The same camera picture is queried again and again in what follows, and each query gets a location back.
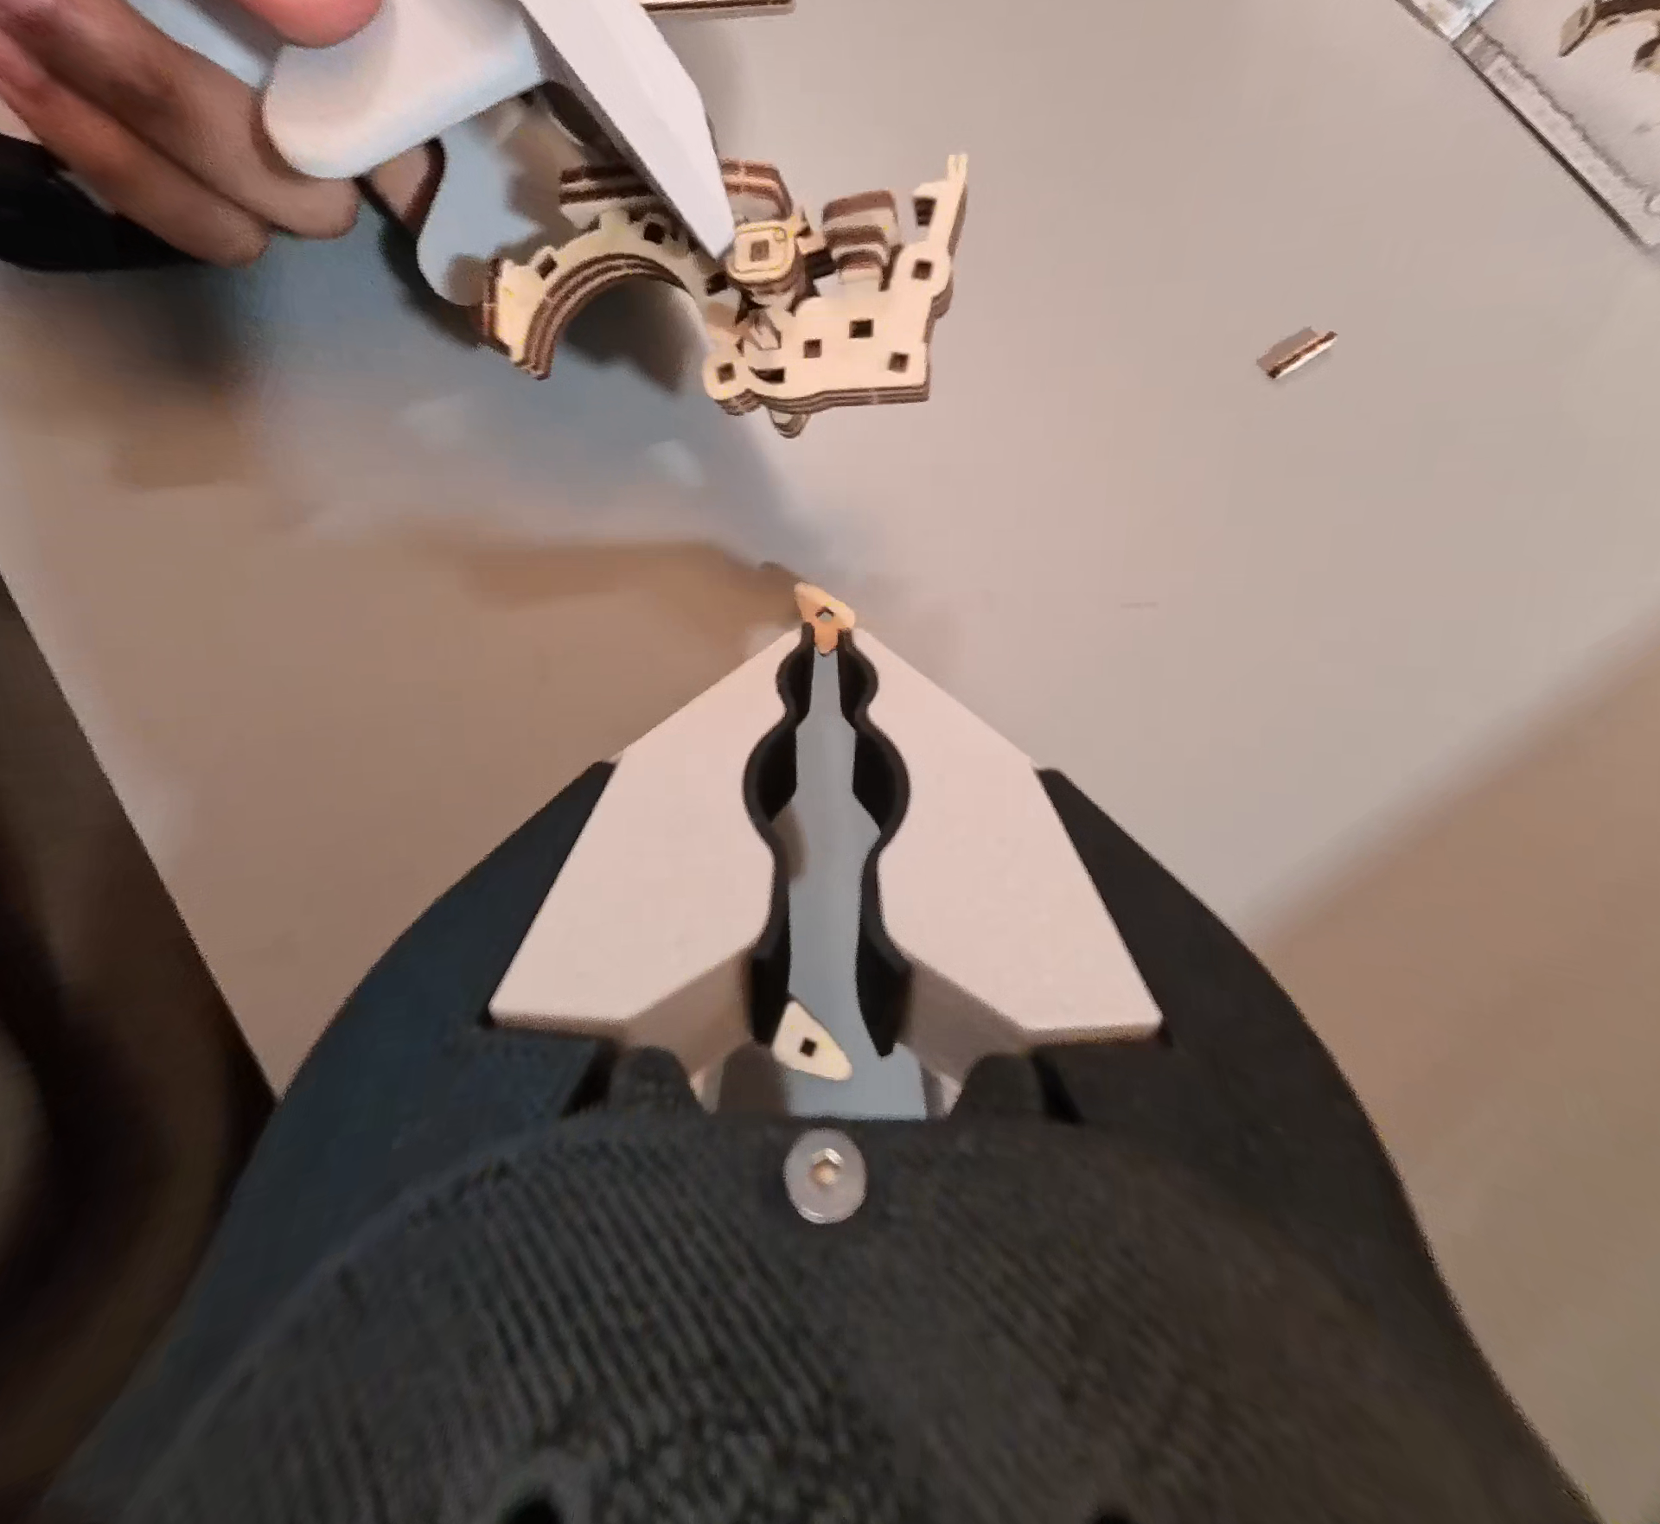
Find small wooden puzzle piece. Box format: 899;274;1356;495
793;581;859;659
765;1003;854;1085

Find person's left hand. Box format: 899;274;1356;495
0;0;448;270

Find person's olive clothing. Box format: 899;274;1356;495
0;584;280;1461

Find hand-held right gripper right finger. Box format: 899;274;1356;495
830;626;1164;1118

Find grey desk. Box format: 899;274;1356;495
0;0;1660;1100

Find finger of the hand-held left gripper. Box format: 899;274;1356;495
360;103;545;309
402;0;730;253

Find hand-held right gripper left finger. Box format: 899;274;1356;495
486;626;831;1104

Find wooden puzzle model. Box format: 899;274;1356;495
472;152;971;440

